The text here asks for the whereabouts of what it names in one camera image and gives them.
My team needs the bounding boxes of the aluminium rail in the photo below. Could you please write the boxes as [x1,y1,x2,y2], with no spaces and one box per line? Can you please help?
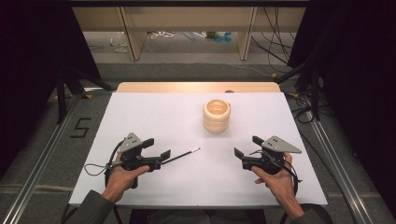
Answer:
[0,92,80,224]
[305,108,373,224]

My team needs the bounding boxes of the left hand-held gripper cable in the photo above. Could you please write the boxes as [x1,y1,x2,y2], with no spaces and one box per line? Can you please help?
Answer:
[83,140,125,189]

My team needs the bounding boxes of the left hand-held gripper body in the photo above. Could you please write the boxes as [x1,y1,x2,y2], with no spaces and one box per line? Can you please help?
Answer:
[117,133,163,189]

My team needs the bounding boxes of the blue plastic objects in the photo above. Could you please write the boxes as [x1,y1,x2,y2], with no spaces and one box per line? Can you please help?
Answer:
[213,31,233,44]

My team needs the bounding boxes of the beige ribbed cup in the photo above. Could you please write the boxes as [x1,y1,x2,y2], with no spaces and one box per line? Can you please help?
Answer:
[202,98,233,134]

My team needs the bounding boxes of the wooden table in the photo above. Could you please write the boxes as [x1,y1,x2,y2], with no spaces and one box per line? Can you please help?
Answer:
[116,81,282,93]

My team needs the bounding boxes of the white cable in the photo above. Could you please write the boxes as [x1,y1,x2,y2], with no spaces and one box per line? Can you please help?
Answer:
[149,30,176,40]

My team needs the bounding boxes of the light wooden desk frame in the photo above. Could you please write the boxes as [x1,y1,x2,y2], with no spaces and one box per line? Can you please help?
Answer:
[72,6,307,62]

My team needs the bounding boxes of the right hand-held gripper cable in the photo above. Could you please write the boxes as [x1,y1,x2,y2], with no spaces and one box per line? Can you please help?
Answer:
[248,149,303,224]

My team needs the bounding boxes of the black coiled floor cable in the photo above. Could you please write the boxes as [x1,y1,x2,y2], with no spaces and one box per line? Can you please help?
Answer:
[287,91,316,125]

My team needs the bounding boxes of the person's left hand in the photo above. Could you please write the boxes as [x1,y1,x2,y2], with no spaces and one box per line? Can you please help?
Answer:
[102,161,151,203]

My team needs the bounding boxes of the hand-held gripper cable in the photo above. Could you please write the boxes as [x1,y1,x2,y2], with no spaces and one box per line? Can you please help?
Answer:
[83,140,125,189]
[248,149,303,224]

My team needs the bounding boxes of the white board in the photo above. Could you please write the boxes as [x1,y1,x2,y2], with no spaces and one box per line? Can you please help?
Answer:
[68,91,329,207]

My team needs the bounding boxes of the black curtain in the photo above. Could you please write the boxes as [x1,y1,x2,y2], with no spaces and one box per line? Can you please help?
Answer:
[0,0,103,180]
[287,0,396,217]

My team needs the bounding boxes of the person's right hand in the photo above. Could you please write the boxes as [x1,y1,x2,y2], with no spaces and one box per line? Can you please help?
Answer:
[250,151,297,205]

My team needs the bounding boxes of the black floor cables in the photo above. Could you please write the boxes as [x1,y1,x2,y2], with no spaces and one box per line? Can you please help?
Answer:
[249,7,297,75]

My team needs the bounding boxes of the clear plastic object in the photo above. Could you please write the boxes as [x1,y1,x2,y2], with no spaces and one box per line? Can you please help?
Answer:
[109,31,129,54]

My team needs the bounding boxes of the black metal stand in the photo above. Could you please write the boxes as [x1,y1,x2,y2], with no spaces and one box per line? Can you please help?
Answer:
[274,57,322,122]
[55,64,115,125]

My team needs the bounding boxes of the black pen with white tip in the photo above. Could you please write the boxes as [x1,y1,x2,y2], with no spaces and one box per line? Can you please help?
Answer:
[161,147,202,165]

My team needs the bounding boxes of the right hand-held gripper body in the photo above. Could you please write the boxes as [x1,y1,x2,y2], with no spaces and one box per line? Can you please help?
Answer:
[241,134,303,175]

